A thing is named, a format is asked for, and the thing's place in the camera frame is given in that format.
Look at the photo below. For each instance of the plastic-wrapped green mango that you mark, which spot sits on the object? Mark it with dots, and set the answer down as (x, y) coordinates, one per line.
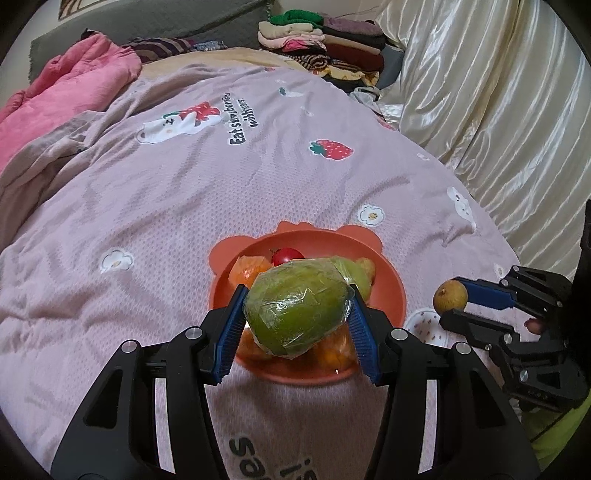
(358, 286)
(295, 309)

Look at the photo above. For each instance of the beige bed sheet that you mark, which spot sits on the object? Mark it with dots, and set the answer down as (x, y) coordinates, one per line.
(221, 59)

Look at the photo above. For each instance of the red tomato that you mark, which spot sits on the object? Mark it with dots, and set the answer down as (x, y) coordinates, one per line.
(287, 255)

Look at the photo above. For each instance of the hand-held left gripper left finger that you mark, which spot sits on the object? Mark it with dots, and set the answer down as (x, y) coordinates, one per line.
(229, 332)

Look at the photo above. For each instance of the grey crumpled cloth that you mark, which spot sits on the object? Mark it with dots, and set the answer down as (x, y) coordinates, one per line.
(364, 95)

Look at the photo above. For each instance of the person's right forearm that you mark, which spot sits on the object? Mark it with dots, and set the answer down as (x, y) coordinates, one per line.
(558, 434)

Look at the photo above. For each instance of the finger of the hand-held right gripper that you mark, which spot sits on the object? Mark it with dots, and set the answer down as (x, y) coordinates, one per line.
(489, 295)
(471, 325)

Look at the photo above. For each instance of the grey headboard cushion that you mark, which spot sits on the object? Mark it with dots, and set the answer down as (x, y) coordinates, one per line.
(138, 23)

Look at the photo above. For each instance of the plastic-wrapped orange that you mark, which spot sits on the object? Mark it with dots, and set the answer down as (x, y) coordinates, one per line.
(247, 271)
(247, 346)
(332, 353)

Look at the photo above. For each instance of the strawberry printed pink blanket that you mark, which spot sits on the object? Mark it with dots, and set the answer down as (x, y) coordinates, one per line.
(231, 184)

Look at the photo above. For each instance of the cream satin curtain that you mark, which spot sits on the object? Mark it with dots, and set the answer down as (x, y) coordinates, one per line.
(498, 115)

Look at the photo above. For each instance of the person's right hand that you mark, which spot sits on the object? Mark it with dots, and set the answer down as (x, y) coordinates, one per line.
(535, 325)

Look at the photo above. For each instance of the stack of folded clothes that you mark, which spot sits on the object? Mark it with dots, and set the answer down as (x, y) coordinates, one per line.
(323, 41)

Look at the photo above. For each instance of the brown longan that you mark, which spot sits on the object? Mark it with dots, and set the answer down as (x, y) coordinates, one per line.
(368, 265)
(449, 295)

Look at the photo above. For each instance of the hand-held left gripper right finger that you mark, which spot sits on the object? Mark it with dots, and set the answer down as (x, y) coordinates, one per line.
(362, 337)

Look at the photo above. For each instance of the plain pink fleece blanket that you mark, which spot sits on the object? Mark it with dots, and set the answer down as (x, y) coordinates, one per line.
(69, 92)

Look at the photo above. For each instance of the orange bear-eared plate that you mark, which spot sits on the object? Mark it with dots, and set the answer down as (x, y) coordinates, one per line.
(390, 300)

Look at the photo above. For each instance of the dark striped cloth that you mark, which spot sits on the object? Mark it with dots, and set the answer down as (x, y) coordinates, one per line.
(161, 46)

